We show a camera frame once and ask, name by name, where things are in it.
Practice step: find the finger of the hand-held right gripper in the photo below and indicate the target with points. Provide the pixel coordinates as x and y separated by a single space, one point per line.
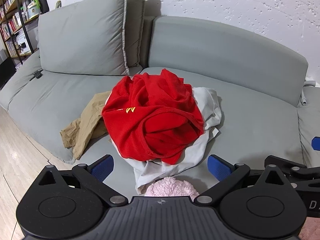
316 143
285 163

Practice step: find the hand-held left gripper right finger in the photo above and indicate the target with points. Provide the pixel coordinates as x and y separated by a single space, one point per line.
220 170

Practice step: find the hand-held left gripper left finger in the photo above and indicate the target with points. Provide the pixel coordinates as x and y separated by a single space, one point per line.
102 170

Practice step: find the red shirt with yellow logo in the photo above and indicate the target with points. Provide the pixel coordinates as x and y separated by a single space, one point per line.
130 135

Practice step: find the white garment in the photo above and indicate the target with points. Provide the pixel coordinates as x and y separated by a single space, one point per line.
175 165

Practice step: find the grey sofa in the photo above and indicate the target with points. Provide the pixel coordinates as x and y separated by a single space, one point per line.
250 130

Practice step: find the person's pink fluffy pants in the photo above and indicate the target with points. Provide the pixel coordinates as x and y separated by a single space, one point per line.
172 187

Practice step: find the khaki garment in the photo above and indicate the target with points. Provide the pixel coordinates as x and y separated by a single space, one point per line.
87 120

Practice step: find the white power adapter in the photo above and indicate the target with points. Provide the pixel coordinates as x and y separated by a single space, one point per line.
311 83

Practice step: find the black remote control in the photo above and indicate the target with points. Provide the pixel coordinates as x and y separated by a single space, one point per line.
37 75

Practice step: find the large grey pillow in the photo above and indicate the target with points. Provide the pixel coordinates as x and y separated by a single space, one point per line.
82 37

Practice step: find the thin grey pillow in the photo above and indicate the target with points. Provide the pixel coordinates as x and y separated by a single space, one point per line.
136 30

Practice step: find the white appliance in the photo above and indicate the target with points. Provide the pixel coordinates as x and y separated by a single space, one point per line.
22 43

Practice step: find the white green rice cooker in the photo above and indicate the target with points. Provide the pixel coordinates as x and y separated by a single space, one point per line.
33 7

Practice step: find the bookshelf with books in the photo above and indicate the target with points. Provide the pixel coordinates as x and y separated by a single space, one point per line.
10 2

